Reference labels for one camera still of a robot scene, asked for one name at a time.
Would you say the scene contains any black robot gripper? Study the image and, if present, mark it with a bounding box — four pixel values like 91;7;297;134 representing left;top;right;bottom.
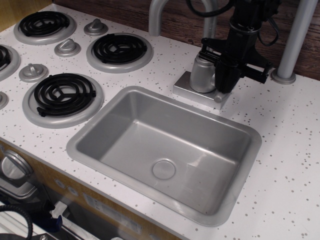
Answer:
199;17;273;94

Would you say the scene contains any silver faucet lever handle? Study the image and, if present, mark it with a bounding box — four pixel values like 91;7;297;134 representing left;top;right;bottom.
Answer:
209;74;227;103

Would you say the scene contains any silver gooseneck faucet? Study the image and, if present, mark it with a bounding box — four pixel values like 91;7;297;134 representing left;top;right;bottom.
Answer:
148;0;230;110

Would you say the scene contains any grey support pole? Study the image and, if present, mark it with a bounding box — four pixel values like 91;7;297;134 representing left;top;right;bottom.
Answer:
271;0;318;85

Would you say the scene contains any grey plastic sink basin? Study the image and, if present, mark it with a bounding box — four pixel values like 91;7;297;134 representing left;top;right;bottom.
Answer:
66;86;262;227

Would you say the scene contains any black back-right burner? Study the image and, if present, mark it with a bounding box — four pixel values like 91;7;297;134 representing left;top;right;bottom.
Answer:
86;33;153;74

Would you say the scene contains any silver top stove knob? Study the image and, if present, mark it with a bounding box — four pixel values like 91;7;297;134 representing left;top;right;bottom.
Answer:
83;18;108;36

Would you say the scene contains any silver middle stove knob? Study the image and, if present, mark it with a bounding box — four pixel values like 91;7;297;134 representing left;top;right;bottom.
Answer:
54;38;81;58

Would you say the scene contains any black front-right burner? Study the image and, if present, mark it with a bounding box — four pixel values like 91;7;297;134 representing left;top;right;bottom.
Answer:
22;73;104;129

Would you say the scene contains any black back-left burner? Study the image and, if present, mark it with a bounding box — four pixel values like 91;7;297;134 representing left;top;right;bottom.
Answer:
13;11;77;46

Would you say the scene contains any silver lower stove knob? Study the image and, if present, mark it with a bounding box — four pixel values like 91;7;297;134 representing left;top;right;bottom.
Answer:
18;63;49;83

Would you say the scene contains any black left edge burner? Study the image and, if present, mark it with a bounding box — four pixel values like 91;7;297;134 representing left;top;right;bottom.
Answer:
0;45;21;81

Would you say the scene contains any silver edge stove knob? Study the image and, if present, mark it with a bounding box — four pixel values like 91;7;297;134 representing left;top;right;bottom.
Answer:
0;91;9;109

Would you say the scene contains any silver oven dial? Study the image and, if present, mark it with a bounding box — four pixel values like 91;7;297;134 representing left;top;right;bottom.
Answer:
0;150;33;180

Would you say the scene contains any silver oven door handle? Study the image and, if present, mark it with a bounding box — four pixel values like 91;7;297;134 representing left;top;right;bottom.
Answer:
0;178;38;202

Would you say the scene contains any black cable bottom left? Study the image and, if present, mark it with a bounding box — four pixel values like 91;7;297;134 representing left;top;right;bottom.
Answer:
0;204;35;240

